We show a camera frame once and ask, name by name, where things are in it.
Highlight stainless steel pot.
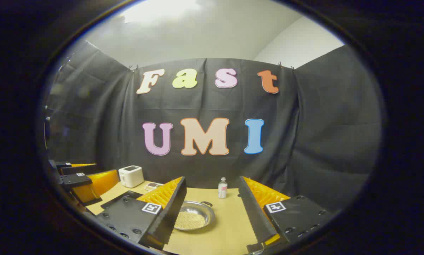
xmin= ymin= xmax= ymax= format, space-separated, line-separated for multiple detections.
xmin=173 ymin=200 xmax=216 ymax=232

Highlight pile of yellow soybeans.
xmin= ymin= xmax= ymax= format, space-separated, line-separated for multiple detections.
xmin=175 ymin=211 xmax=206 ymax=230

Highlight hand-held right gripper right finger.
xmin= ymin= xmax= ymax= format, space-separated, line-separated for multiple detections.
xmin=238 ymin=176 xmax=331 ymax=254

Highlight white toaster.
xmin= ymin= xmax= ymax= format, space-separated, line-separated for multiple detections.
xmin=118 ymin=165 xmax=145 ymax=188

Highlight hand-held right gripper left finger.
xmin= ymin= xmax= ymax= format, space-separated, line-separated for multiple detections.
xmin=95 ymin=176 xmax=187 ymax=250

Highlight black backdrop cloth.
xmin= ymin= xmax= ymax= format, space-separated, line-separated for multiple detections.
xmin=45 ymin=40 xmax=383 ymax=213

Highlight clear bottle with pink label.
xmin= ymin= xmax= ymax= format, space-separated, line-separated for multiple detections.
xmin=218 ymin=177 xmax=228 ymax=199

